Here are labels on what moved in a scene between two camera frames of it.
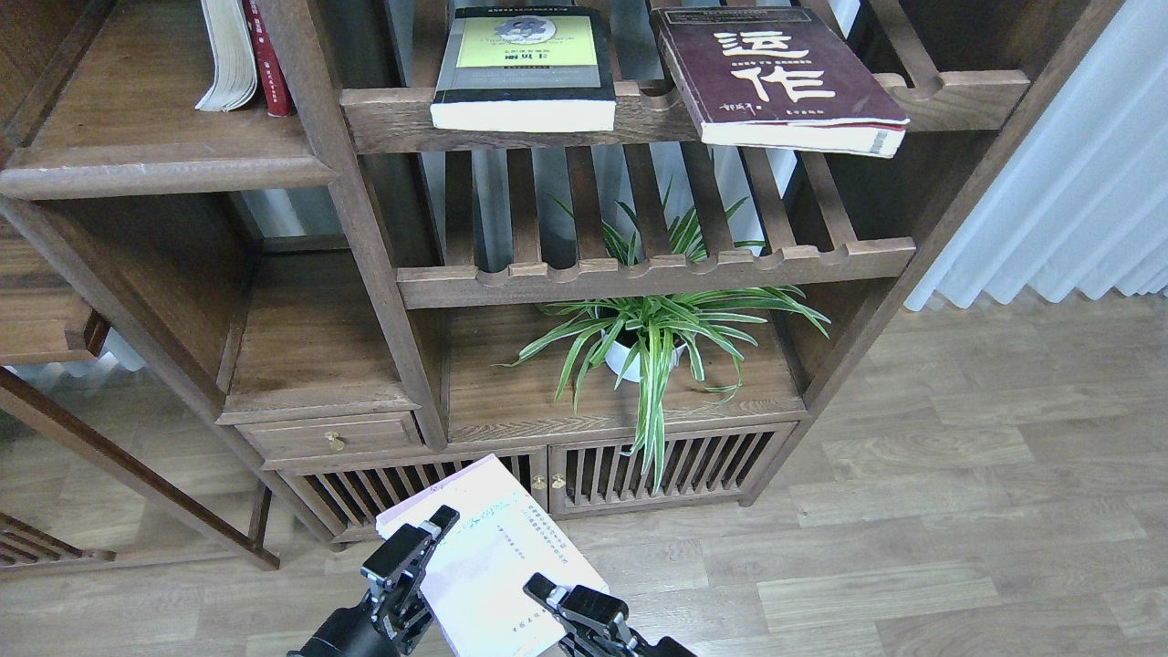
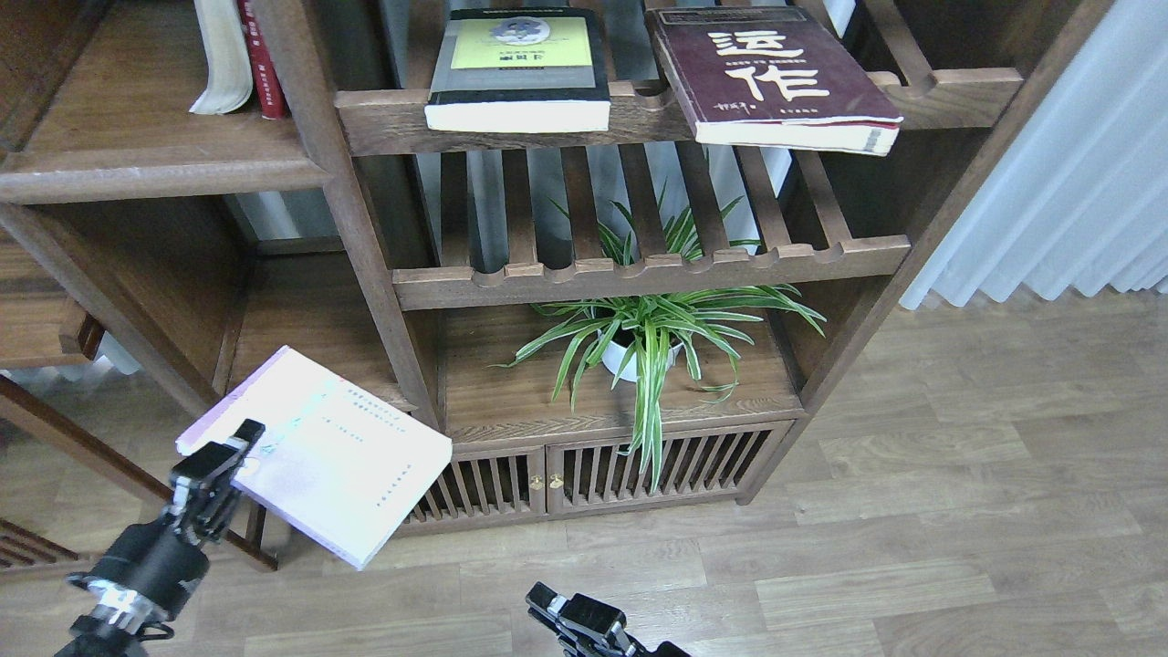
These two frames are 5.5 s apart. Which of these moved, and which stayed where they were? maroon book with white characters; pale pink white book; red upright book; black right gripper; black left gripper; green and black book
Moved: black left gripper; pale pink white book
Stayed: red upright book; black right gripper; green and black book; maroon book with white characters
